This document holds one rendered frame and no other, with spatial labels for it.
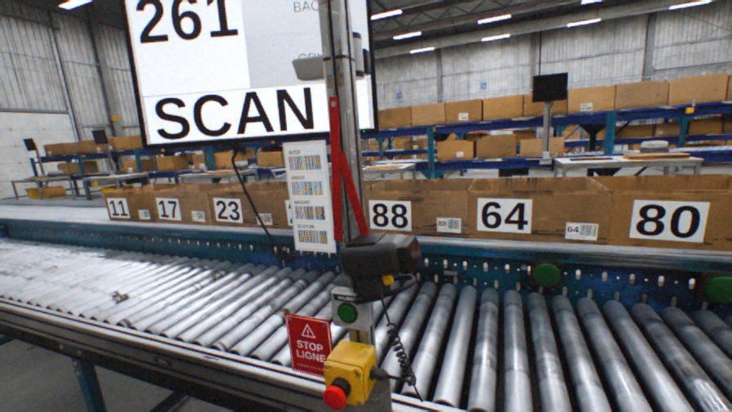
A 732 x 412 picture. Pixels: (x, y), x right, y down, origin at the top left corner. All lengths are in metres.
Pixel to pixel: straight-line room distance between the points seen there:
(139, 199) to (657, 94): 5.84
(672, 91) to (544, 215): 4.96
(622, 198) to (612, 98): 4.68
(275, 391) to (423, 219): 0.68
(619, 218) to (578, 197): 0.12
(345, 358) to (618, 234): 0.86
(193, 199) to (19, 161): 15.90
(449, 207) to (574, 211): 0.36
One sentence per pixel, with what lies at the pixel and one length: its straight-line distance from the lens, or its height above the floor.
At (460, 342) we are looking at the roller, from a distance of 0.86.
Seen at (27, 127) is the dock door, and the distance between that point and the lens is 17.76.
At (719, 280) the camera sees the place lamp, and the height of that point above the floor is 0.84.
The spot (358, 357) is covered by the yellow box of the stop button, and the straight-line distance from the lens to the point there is 0.61.
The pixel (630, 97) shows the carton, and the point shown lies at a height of 1.53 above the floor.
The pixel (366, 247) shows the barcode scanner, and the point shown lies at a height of 1.08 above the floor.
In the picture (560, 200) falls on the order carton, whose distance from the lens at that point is 1.11.
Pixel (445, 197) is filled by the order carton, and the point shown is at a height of 1.03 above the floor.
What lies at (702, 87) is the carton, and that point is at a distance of 6.08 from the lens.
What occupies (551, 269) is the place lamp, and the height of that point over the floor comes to 0.83.
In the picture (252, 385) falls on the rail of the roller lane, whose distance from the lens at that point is 0.89.
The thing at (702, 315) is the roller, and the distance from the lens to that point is 1.20.
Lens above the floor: 1.24
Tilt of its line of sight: 11 degrees down
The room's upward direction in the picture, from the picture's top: 4 degrees counter-clockwise
